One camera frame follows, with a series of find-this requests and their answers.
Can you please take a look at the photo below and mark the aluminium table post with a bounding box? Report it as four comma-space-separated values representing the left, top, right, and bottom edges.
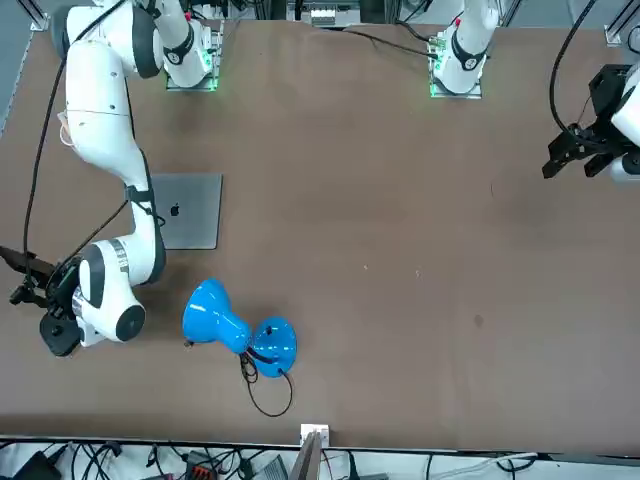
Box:
289, 423, 332, 480

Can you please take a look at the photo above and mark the clear pink plastic cup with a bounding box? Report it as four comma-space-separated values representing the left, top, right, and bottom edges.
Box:
57, 110, 76, 147

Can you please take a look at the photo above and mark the blue desk lamp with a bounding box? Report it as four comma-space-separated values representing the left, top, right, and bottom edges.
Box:
182, 278, 300, 380

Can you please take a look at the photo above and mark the black lamp power cable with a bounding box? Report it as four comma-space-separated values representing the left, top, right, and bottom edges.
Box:
183, 339, 295, 417

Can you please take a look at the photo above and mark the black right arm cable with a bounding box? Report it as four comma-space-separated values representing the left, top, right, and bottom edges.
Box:
22, 0, 129, 301

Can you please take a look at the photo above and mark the silver closed laptop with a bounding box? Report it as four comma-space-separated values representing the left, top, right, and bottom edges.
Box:
149, 173, 224, 251

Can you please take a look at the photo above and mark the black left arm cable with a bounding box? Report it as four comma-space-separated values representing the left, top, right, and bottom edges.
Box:
548, 0, 599, 134

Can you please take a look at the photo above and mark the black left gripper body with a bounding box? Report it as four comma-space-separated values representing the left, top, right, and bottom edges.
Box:
574, 64, 633, 149

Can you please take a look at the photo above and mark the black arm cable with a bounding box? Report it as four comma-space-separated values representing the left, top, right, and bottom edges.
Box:
22, 0, 129, 301
548, 0, 599, 134

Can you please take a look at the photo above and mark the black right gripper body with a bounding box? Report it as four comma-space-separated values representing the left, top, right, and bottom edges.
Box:
43, 256, 84, 322

